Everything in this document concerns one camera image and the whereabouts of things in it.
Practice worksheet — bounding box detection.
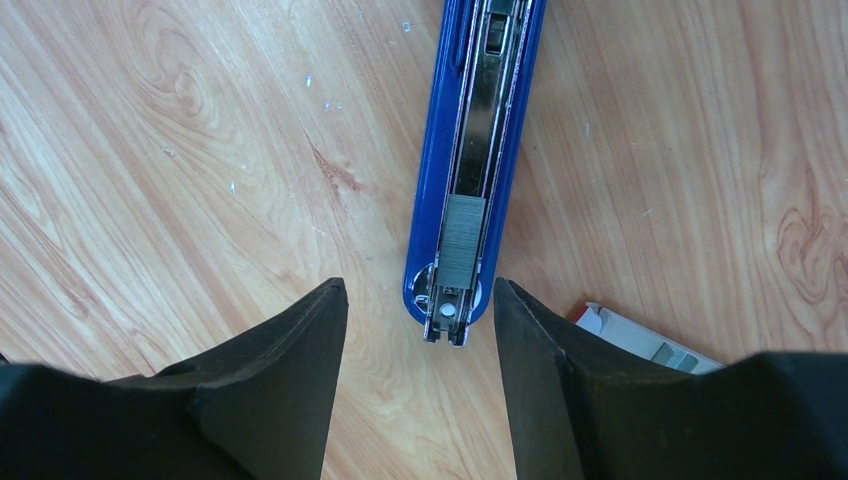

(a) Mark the silver staple strip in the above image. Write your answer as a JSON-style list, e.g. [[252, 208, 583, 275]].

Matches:
[[435, 194, 486, 289]]

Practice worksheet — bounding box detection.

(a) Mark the small staple box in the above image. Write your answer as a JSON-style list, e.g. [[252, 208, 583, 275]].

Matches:
[[573, 302, 724, 375]]

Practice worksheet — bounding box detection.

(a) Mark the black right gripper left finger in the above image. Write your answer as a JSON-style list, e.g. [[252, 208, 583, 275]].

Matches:
[[1, 278, 348, 479]]

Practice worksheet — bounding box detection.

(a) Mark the blue stapler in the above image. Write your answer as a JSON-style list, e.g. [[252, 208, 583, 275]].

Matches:
[[402, 0, 546, 347]]

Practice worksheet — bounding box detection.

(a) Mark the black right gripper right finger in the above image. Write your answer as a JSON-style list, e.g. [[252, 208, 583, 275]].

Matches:
[[493, 278, 847, 479]]

